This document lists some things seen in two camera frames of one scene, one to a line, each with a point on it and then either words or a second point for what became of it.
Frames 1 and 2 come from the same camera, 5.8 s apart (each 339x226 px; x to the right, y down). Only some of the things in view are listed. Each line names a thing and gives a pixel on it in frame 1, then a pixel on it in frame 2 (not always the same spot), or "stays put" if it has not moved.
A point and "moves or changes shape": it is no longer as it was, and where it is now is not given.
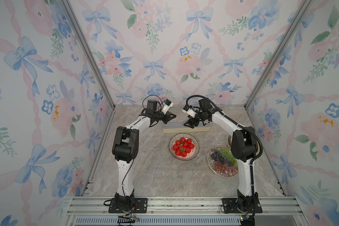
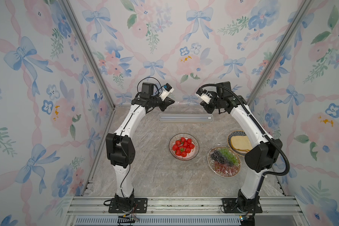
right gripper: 200,117 to 206,106
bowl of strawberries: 193,152 stays put
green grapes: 227,153 stays put
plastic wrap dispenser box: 181,128 moves or changes shape
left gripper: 167,118 to 166,102
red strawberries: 183,147 stays put
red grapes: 228,169 stays put
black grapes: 217,156 stays put
